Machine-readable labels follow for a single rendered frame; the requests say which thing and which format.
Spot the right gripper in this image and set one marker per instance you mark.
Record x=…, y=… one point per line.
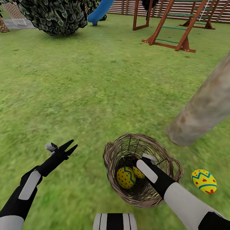
x=133, y=162

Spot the easter egg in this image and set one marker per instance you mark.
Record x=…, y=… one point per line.
x=204, y=180
x=136, y=171
x=126, y=177

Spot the wicker basket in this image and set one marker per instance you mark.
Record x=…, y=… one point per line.
x=112, y=161

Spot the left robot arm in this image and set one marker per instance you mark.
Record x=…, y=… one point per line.
x=14, y=213

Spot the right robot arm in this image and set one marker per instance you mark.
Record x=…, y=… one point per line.
x=195, y=214

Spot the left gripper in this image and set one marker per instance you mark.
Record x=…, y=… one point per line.
x=60, y=155

